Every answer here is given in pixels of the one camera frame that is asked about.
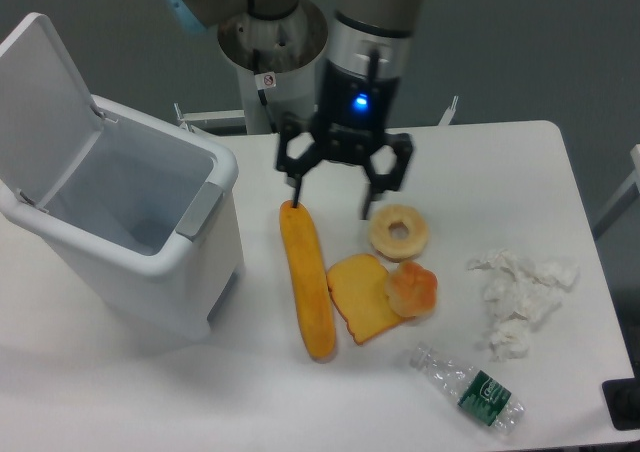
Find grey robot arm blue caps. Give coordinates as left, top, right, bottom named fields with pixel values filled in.
left=168, top=0, right=422, bottom=204

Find glazed ring donut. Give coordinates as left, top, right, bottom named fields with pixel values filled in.
left=368, top=204, right=430, bottom=262

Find black device table edge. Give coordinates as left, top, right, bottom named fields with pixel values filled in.
left=602, top=378, right=639, bottom=431

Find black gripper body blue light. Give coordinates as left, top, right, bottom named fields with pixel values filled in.
left=314, top=61, right=400, bottom=166

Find crumpled white tissue paper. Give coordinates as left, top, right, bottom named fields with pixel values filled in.
left=467, top=249, right=580, bottom=362

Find white plastic trash can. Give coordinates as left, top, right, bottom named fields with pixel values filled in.
left=1, top=13, right=243, bottom=341

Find long orange baguette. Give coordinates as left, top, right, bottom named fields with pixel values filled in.
left=279, top=200, right=336, bottom=360

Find clear plastic water bottle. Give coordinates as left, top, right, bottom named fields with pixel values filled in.
left=409, top=343, right=525, bottom=435

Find orange toast slice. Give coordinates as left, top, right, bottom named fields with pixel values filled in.
left=327, top=254, right=405, bottom=345

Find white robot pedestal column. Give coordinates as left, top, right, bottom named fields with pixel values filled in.
left=217, top=0, right=328, bottom=135

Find round knotted bread roll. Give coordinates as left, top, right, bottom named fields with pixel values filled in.
left=384, top=261, right=438, bottom=318

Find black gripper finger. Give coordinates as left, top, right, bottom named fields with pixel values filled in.
left=360, top=132, right=414, bottom=220
left=275, top=112, right=327, bottom=207

